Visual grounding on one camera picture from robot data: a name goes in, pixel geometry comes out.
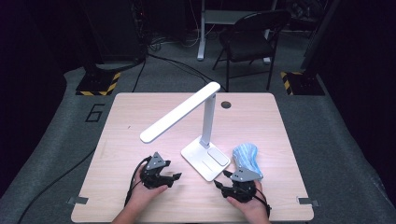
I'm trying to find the person's left hand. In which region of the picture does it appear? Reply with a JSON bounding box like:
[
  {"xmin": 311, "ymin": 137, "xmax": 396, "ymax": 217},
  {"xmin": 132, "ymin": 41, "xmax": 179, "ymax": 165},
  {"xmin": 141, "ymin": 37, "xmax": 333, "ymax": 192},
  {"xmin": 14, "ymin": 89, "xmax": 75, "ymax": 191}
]
[{"xmin": 125, "ymin": 163, "xmax": 169, "ymax": 207}]

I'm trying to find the white desk lamp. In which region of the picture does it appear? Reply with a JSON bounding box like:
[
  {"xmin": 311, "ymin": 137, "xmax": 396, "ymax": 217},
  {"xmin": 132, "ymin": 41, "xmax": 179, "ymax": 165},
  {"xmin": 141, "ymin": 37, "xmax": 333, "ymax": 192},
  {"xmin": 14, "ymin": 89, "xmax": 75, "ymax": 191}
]
[{"xmin": 139, "ymin": 81, "xmax": 232, "ymax": 183}]

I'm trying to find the blue striped cloth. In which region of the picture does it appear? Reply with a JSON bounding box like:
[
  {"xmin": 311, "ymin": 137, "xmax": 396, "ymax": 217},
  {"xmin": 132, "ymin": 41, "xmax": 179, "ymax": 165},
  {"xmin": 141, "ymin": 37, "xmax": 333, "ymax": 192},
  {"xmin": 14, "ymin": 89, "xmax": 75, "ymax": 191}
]
[{"xmin": 232, "ymin": 142, "xmax": 264, "ymax": 182}]

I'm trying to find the black stand with hazard stripes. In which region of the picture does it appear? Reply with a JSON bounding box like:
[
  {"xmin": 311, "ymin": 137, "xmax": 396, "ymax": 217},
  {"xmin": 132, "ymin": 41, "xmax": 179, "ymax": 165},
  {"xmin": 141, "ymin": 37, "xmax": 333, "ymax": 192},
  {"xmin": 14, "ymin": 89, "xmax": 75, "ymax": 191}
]
[
  {"xmin": 75, "ymin": 0, "xmax": 122, "ymax": 97},
  {"xmin": 280, "ymin": 0, "xmax": 342, "ymax": 96}
]

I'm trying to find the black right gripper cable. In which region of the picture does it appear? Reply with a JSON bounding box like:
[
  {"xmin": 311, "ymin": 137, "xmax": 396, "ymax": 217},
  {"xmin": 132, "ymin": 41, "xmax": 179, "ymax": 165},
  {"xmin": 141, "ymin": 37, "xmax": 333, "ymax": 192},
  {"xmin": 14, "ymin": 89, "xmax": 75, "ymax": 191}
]
[{"xmin": 246, "ymin": 186, "xmax": 273, "ymax": 218}]

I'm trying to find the black floor cable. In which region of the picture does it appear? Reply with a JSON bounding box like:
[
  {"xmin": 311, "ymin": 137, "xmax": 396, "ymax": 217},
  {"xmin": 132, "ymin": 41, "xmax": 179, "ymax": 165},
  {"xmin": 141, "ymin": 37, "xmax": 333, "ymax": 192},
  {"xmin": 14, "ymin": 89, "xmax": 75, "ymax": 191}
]
[
  {"xmin": 146, "ymin": 53, "xmax": 227, "ymax": 92},
  {"xmin": 17, "ymin": 148, "xmax": 96, "ymax": 224}
]

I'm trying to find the person's right hand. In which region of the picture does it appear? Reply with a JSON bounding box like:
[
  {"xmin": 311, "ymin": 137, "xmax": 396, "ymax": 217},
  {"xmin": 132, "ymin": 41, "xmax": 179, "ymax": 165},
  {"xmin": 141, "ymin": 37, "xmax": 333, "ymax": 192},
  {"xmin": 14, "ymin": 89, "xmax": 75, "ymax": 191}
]
[{"xmin": 226, "ymin": 180, "xmax": 271, "ymax": 222}]

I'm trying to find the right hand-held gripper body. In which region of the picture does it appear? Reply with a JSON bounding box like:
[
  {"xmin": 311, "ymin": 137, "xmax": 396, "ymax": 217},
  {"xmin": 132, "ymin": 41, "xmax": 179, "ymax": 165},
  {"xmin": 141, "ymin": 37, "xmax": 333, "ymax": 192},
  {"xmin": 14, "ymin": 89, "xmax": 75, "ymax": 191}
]
[{"xmin": 220, "ymin": 167, "xmax": 263, "ymax": 204}]

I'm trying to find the black folding chair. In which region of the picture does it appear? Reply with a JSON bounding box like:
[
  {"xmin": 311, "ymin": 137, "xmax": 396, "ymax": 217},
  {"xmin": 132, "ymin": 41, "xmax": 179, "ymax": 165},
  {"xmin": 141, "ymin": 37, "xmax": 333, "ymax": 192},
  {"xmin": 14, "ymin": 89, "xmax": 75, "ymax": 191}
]
[{"xmin": 212, "ymin": 8, "xmax": 292, "ymax": 92}]

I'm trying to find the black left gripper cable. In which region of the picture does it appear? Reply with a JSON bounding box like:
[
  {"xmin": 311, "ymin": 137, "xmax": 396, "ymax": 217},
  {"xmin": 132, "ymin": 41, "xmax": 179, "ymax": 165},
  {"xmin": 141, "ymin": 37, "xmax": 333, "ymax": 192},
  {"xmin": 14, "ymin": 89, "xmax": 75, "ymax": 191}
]
[{"xmin": 123, "ymin": 156, "xmax": 152, "ymax": 208}]

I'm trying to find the dark cabinet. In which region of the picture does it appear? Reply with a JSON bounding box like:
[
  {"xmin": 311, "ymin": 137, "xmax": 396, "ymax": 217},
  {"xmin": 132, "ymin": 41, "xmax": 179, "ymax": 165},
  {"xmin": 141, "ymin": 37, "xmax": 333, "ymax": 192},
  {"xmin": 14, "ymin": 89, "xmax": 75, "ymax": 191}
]
[{"xmin": 81, "ymin": 0, "xmax": 148, "ymax": 64}]

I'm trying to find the grey tape piece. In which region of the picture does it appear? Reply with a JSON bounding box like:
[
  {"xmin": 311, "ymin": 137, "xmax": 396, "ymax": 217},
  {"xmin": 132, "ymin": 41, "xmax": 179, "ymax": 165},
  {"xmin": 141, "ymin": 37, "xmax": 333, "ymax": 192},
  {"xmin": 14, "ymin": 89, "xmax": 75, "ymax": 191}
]
[
  {"xmin": 66, "ymin": 195, "xmax": 90, "ymax": 206},
  {"xmin": 296, "ymin": 196, "xmax": 321, "ymax": 208}
]

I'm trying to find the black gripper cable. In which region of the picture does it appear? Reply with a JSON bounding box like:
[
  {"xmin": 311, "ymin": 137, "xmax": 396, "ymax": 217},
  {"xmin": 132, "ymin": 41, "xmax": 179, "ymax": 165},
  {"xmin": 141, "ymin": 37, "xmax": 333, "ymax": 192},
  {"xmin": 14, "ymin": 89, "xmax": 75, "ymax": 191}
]
[
  {"xmin": 246, "ymin": 186, "xmax": 273, "ymax": 218},
  {"xmin": 123, "ymin": 156, "xmax": 152, "ymax": 208}
]

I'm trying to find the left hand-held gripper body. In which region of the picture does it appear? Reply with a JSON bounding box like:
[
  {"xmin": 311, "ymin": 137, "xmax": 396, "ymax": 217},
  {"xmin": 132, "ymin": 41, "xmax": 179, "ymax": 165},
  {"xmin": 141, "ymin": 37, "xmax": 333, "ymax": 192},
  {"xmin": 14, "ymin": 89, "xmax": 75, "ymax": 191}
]
[{"xmin": 139, "ymin": 151, "xmax": 176, "ymax": 189}]

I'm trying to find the white desk frame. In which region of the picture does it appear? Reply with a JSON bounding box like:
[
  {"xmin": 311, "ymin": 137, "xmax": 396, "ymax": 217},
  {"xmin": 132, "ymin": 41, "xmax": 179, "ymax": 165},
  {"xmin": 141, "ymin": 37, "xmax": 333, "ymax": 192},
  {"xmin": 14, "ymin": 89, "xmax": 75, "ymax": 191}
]
[{"xmin": 196, "ymin": 0, "xmax": 278, "ymax": 62}]

